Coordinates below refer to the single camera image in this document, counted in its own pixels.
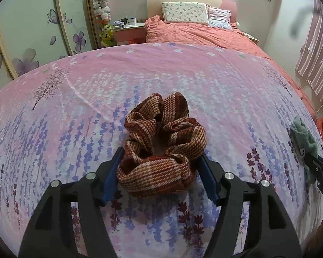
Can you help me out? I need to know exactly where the pink white nightstand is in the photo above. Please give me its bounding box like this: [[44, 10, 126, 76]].
[[114, 22, 146, 45]]

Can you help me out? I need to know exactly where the floral sliding wardrobe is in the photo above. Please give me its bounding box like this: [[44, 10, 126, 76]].
[[0, 0, 96, 81]]

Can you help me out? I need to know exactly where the pink striped pillow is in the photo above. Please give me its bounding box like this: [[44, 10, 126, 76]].
[[207, 4, 232, 30]]

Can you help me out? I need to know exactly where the right side nightstand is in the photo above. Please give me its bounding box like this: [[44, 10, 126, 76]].
[[243, 32, 259, 45]]

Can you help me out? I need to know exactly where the brown plaid scrunchie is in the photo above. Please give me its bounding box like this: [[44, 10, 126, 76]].
[[116, 92, 207, 197]]

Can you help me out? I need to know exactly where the pink striped curtain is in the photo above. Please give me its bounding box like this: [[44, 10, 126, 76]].
[[295, 0, 323, 101]]

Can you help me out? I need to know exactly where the coral pink duvet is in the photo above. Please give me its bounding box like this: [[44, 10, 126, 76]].
[[144, 15, 316, 120]]

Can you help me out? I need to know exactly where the hanging plush toys column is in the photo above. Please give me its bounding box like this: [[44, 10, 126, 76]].
[[92, 0, 116, 47]]

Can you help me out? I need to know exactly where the cream pink headboard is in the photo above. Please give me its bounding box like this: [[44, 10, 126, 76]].
[[146, 0, 238, 28]]

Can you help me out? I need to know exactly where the floral pink purple bedsheet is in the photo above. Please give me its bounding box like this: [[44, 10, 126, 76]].
[[0, 43, 323, 257]]

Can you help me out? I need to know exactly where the teal green sock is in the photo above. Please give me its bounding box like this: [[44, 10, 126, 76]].
[[288, 115, 318, 185]]

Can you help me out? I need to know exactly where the white floral pillow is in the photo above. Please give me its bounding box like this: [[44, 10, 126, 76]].
[[161, 1, 209, 25]]

